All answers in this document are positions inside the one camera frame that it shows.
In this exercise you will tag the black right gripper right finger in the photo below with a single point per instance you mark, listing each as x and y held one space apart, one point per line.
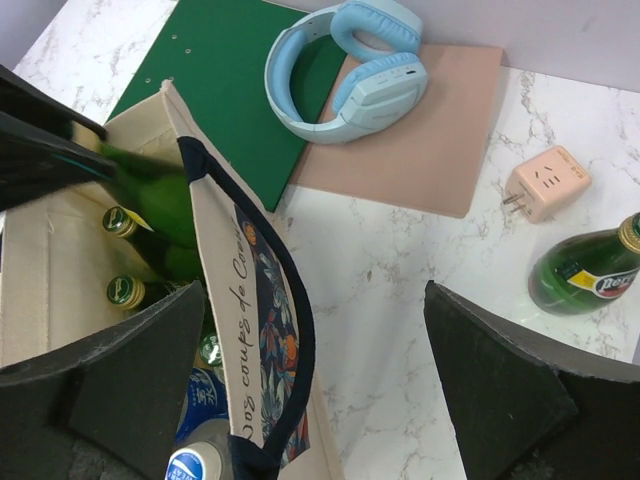
526 406

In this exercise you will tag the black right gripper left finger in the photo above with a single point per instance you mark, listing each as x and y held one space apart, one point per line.
106 406

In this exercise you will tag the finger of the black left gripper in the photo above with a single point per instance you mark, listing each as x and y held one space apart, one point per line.
45 145

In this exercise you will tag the cream canvas tote bag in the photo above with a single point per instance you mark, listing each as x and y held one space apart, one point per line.
57 260

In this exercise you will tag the clear bottle green cap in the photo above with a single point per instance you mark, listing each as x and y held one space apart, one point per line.
132 294

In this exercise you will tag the green glass bottle gold cap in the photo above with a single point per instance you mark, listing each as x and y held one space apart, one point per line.
157 191

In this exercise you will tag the green Perrier bottle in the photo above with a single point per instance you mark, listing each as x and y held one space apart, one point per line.
586 272

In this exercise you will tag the Pocari Sweat bottle right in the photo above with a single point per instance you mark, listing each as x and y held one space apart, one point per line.
205 456

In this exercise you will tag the pocari sweat bottle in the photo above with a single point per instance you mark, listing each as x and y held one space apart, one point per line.
205 397
205 456

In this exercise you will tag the Pocari Sweat bottle left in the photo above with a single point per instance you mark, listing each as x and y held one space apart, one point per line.
205 397

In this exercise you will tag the pink cube power adapter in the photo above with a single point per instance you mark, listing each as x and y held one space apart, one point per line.
545 184

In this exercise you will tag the light blue headphones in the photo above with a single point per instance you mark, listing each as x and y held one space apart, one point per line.
385 37

